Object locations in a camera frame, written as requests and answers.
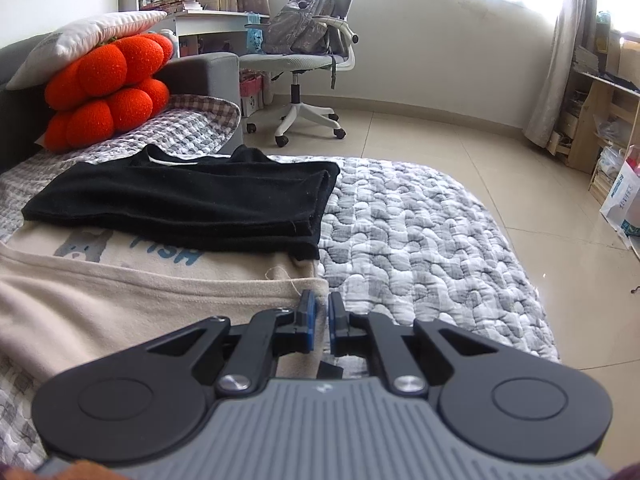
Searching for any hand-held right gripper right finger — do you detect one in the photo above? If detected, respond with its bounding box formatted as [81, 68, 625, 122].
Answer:
[328, 291, 501, 395]

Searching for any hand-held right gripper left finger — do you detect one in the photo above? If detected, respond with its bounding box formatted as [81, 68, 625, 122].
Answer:
[132, 291, 316, 396]

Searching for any black top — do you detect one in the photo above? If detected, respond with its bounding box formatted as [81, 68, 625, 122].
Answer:
[21, 144, 341, 261]

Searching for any beige printed sweatshirt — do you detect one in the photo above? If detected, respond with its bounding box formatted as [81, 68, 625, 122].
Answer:
[0, 220, 331, 381]

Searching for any grey checked quilt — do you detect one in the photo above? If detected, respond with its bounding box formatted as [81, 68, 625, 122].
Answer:
[0, 94, 561, 471]

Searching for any white pink storage box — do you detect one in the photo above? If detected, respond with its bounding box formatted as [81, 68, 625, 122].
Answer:
[239, 71, 273, 121]

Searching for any grey office chair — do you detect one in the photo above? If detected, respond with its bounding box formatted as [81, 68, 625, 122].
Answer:
[239, 0, 362, 148]

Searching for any grey sofa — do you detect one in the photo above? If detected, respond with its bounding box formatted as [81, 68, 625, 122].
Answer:
[0, 32, 246, 171]

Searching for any teal bag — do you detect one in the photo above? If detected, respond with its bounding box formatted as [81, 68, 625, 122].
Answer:
[244, 15, 265, 53]

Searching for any grey backpack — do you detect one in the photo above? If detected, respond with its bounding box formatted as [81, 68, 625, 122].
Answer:
[261, 0, 337, 56]

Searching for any white paper bag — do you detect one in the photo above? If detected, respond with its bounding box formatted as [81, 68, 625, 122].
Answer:
[599, 144, 640, 251]

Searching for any orange plush cushion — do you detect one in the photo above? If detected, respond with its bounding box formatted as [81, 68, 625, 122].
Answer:
[39, 32, 174, 155]

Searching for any wooden shelf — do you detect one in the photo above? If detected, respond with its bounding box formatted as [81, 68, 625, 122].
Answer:
[547, 10, 640, 206]

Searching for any white pillow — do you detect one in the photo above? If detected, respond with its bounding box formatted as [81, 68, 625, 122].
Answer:
[5, 10, 168, 91]

